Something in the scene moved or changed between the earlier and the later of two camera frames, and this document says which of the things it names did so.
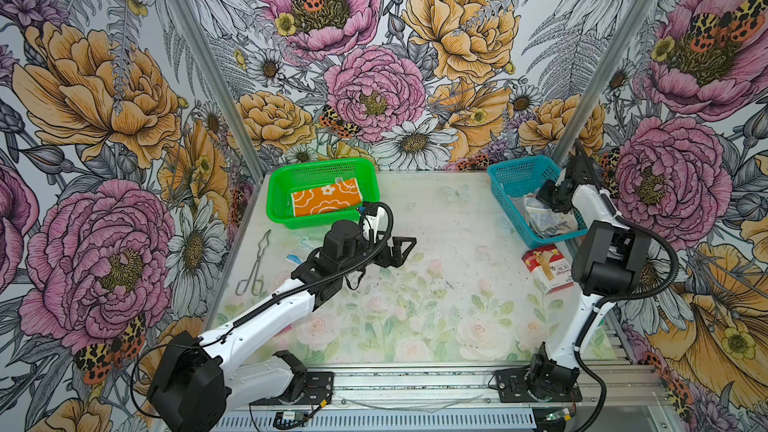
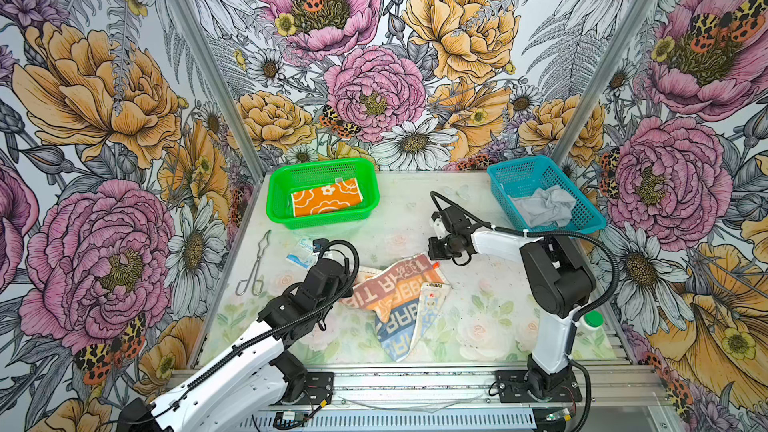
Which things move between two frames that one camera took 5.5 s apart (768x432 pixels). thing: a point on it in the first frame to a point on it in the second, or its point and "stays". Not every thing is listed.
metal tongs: (258, 285) stays
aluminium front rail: (467, 390) stays
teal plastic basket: (513, 180) stays
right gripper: (543, 194) to (434, 252)
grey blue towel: (547, 222) to (405, 298)
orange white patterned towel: (345, 193) stays
